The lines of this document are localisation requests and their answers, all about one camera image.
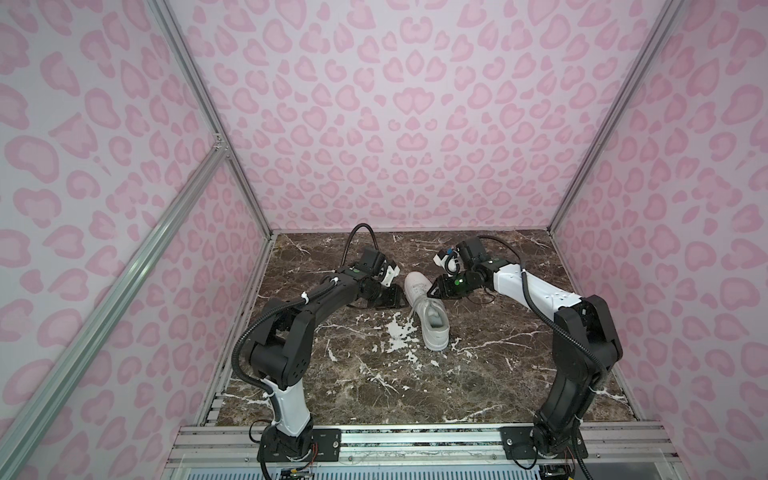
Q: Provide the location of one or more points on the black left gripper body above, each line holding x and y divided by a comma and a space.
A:
384, 297

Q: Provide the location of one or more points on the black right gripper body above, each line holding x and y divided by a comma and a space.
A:
459, 284

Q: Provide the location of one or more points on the white sneaker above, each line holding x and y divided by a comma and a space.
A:
431, 312

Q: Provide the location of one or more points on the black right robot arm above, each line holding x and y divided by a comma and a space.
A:
585, 344

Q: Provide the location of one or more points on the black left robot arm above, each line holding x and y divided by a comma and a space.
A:
274, 352

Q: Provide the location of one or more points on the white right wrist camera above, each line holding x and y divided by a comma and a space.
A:
449, 260

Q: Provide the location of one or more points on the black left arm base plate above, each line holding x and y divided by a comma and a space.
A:
317, 444

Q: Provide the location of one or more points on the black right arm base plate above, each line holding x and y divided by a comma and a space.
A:
519, 441

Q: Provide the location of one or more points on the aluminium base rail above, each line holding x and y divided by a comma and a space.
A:
617, 450

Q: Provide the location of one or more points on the right corner frame post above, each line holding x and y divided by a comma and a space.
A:
662, 29

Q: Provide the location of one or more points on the corner frame post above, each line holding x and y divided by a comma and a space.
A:
662, 29
168, 23

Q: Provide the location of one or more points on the left corner frame post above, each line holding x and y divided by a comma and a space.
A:
168, 23

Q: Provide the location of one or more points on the aluminium diagonal frame strut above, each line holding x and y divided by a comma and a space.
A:
38, 414

